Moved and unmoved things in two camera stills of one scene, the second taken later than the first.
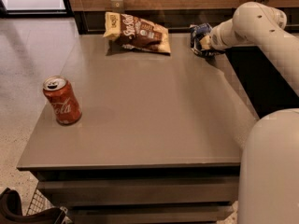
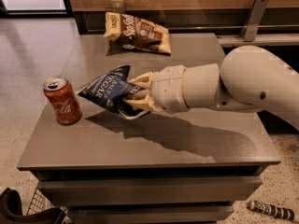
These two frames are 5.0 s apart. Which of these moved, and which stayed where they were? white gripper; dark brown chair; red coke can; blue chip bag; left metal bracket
Moved: blue chip bag; white gripper
Stayed: dark brown chair; red coke can; left metal bracket
